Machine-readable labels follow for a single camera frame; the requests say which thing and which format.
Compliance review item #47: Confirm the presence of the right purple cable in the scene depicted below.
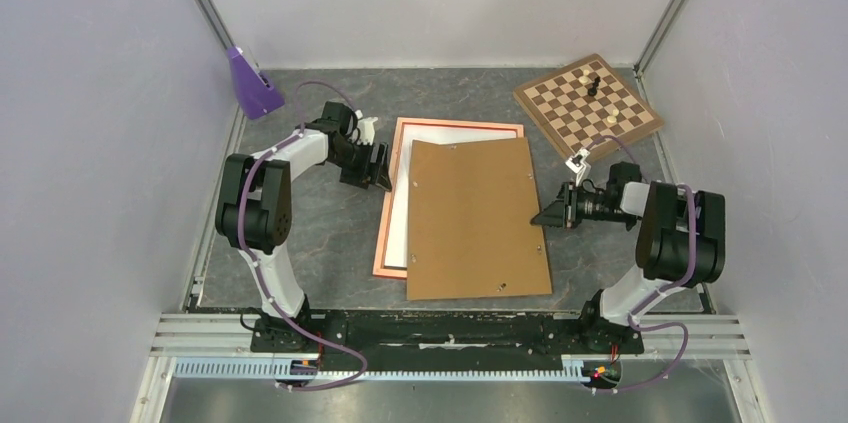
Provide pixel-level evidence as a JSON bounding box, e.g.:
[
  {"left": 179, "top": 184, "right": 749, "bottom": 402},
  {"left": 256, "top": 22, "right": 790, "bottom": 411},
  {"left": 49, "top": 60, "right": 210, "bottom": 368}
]
[{"left": 579, "top": 135, "right": 700, "bottom": 396}]

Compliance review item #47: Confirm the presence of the wooden chessboard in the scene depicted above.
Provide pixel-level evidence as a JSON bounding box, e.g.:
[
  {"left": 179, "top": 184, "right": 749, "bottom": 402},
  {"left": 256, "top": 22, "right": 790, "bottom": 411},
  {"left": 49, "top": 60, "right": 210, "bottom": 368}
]
[{"left": 513, "top": 54, "right": 664, "bottom": 162}]

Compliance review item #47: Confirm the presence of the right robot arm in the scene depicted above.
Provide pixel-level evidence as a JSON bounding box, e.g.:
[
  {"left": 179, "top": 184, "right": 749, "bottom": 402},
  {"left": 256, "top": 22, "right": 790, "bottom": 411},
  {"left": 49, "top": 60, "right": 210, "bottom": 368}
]
[{"left": 530, "top": 162, "right": 726, "bottom": 353}]

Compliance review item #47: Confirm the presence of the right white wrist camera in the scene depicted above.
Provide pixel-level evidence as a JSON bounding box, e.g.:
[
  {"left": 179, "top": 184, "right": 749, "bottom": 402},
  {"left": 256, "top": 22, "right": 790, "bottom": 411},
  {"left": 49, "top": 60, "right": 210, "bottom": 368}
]
[{"left": 565, "top": 147, "right": 591, "bottom": 187}]

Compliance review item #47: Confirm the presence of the purple plastic stand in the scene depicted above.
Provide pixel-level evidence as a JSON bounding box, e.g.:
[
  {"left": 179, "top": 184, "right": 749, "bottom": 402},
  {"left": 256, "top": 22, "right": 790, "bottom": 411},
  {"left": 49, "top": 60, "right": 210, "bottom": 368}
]
[{"left": 227, "top": 46, "right": 285, "bottom": 120}]

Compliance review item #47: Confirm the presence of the purple cable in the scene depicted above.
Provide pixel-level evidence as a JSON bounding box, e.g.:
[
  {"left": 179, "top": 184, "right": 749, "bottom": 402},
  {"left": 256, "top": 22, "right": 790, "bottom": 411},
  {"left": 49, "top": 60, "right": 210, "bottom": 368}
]
[
  {"left": 579, "top": 135, "right": 700, "bottom": 396},
  {"left": 237, "top": 81, "right": 370, "bottom": 393}
]

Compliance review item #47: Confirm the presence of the orange picture frame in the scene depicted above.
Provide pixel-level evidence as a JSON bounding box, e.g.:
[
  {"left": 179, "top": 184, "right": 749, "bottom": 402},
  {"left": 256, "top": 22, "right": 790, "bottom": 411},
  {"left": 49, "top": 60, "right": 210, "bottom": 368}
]
[{"left": 372, "top": 116, "right": 526, "bottom": 281}]

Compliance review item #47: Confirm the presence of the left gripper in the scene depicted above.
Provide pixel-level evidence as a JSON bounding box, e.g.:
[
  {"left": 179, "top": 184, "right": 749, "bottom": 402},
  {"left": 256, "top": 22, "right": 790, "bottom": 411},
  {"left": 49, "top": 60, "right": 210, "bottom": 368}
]
[{"left": 328, "top": 140, "right": 392, "bottom": 192}]

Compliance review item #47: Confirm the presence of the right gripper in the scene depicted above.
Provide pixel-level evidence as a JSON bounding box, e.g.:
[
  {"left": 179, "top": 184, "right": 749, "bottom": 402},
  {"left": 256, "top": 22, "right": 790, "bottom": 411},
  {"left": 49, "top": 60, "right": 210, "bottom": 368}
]
[{"left": 531, "top": 181, "right": 633, "bottom": 229}]

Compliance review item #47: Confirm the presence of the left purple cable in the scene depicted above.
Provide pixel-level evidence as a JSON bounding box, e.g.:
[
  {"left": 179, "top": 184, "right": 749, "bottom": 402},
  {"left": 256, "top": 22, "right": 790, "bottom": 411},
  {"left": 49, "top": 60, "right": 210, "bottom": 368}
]
[{"left": 237, "top": 81, "right": 370, "bottom": 393}]

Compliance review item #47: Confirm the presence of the light blue cable duct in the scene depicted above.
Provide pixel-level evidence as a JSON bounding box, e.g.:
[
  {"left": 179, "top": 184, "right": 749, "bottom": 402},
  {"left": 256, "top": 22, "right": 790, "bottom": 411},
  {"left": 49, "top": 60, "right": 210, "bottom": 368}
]
[{"left": 173, "top": 357, "right": 584, "bottom": 382}]

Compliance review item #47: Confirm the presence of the black chess piece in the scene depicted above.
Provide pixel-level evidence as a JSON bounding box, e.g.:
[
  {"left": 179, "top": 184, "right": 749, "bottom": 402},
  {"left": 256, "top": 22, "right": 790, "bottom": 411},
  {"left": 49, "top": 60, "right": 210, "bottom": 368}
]
[{"left": 587, "top": 76, "right": 601, "bottom": 97}]

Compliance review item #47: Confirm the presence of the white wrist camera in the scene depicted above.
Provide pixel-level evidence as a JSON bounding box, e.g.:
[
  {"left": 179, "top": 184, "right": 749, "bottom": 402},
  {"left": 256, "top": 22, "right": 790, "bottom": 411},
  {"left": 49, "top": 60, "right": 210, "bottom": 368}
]
[
  {"left": 565, "top": 147, "right": 591, "bottom": 187},
  {"left": 355, "top": 117, "right": 379, "bottom": 145}
]

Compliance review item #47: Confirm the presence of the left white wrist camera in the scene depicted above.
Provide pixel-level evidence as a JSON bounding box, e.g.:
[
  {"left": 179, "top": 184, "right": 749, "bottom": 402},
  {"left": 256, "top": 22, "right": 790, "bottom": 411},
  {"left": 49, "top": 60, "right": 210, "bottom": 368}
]
[{"left": 355, "top": 117, "right": 379, "bottom": 145}]

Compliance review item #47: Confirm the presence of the white chess piece lower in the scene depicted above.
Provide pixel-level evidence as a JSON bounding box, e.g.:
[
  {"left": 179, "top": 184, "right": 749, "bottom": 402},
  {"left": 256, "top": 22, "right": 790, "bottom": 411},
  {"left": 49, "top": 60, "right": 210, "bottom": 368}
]
[{"left": 606, "top": 108, "right": 620, "bottom": 125}]

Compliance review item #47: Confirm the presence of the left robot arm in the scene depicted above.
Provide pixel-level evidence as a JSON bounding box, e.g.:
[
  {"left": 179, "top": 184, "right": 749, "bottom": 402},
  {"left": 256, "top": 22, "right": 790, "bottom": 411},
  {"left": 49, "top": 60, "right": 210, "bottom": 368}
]
[{"left": 214, "top": 101, "right": 392, "bottom": 352}]

